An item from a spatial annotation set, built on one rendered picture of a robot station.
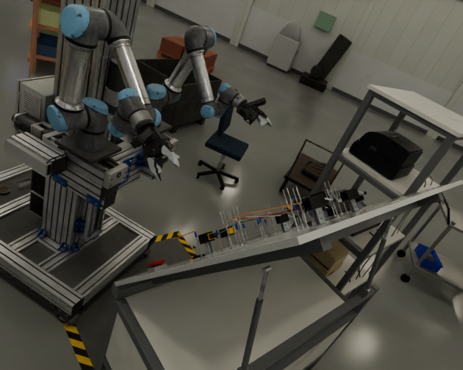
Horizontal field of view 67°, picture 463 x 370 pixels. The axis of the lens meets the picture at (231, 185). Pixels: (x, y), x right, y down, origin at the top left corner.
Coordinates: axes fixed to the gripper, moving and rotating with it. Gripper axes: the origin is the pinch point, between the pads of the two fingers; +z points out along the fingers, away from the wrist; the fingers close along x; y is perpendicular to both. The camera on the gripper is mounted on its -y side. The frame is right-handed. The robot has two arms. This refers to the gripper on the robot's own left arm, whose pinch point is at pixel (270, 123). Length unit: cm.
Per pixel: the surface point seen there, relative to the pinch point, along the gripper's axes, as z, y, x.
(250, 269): 44, 68, -14
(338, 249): 84, 18, -44
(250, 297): 52, 80, -1
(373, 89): 31, -39, 26
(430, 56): 126, -762, -628
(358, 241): 83, 14, -17
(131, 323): 16, 120, 27
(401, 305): 196, -17, -161
